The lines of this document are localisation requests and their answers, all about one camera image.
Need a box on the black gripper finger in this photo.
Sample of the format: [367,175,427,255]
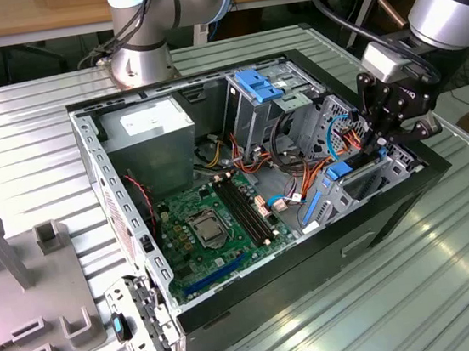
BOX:
[375,111,445,147]
[353,69,402,156]

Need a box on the black open PC case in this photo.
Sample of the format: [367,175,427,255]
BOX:
[59,30,469,351]

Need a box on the red yellow orange power wire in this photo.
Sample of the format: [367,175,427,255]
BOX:
[337,121,372,151]

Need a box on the orange wire bundle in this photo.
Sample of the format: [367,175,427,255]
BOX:
[288,157,334,208]

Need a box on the hard disk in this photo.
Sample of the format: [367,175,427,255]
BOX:
[294,145,397,227]

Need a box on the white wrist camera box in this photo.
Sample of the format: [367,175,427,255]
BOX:
[359,37,415,86]

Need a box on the metal disk bay cage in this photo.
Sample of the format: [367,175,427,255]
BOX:
[283,83,434,238]

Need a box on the green motherboard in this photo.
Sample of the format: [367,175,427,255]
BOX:
[149,163,306,308]

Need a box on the hanging arm cable bundle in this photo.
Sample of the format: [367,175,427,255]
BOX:
[66,0,170,72]

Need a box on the grey plastic parts rack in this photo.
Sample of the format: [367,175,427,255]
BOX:
[0,200,111,351]

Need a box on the metal socket cover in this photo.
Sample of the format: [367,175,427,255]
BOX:
[183,205,235,255]

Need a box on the white plug blue wire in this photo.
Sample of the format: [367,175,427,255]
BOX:
[265,190,307,216]

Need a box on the blue plastic drive latch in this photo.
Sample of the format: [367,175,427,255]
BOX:
[234,65,287,107]

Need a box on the black RAM slot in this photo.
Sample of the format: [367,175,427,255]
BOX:
[226,167,280,243]
[216,173,272,249]
[212,175,268,252]
[221,170,276,246]

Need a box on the silver CPU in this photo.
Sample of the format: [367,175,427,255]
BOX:
[191,218,227,250]

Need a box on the grey power supply unit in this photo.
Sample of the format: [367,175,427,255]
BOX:
[95,93,205,209]

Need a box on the metal optical drive cage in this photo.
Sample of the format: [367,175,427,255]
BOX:
[215,55,336,165]

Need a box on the multicoloured wire bundle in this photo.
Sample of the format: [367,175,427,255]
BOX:
[228,130,279,178]

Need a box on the blue expansion slot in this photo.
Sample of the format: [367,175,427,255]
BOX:
[178,254,250,299]

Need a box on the metal expansion slot bracket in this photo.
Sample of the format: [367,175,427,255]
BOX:
[100,269,184,351]

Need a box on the black case fan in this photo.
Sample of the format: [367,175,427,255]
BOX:
[121,166,161,243]

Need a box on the blue data wire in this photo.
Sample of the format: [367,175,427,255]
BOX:
[321,110,365,163]

